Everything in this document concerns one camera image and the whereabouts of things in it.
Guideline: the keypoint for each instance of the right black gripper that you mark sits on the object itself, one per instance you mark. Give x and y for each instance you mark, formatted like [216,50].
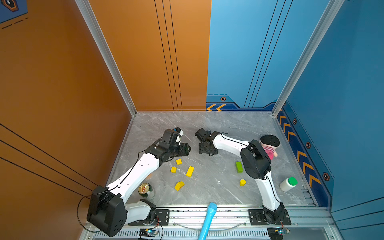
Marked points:
[201,151]

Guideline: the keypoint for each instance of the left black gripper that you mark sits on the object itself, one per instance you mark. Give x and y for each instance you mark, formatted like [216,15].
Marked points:
[184,151]

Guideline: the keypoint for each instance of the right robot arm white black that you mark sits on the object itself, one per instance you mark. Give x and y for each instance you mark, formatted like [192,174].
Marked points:
[257,158]

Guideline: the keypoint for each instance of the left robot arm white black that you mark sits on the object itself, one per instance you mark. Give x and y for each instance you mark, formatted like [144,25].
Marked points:
[108,209]

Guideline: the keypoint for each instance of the yellow long block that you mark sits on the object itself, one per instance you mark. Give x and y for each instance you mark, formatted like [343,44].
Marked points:
[190,171]

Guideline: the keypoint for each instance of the green rectangular block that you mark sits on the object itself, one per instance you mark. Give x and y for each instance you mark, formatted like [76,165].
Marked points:
[239,167]

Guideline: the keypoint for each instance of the yellow block near front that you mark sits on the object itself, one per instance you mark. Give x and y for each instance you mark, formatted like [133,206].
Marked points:
[179,185]

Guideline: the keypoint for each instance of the yellow cylinder block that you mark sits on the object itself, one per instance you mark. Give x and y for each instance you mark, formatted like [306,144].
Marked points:
[242,182]

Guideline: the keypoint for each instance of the small yellow cube upper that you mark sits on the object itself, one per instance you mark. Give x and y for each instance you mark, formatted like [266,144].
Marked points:
[178,161]

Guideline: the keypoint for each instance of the metal tin can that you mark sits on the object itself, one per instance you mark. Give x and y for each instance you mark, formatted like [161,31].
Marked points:
[146,190]

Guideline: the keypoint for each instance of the cyan tube pole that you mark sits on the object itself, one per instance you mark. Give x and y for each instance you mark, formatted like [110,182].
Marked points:
[211,211]

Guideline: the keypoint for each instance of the plush doll pink black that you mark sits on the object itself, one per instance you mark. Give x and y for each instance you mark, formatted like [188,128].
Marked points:
[270,143]

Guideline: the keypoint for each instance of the white bottle green cap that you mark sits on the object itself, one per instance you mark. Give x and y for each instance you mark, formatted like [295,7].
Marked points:
[288,184]

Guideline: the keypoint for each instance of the left circuit board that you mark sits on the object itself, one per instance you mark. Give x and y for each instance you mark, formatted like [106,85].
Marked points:
[148,234]

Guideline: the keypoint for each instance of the circuit board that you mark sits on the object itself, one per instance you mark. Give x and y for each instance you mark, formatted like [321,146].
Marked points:
[278,234]
[148,234]

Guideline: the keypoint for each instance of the right circuit board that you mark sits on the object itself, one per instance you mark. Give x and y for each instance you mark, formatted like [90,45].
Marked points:
[278,234]

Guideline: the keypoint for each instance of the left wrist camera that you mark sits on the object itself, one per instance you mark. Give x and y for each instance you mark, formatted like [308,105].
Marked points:
[179,135]

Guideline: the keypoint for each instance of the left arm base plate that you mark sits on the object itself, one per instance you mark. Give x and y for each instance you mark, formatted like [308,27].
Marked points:
[162,216]

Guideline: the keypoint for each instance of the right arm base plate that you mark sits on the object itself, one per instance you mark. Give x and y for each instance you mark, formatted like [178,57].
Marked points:
[257,218]

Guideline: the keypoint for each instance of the aluminium front rail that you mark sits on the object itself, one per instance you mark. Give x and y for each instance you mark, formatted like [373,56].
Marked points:
[233,223]

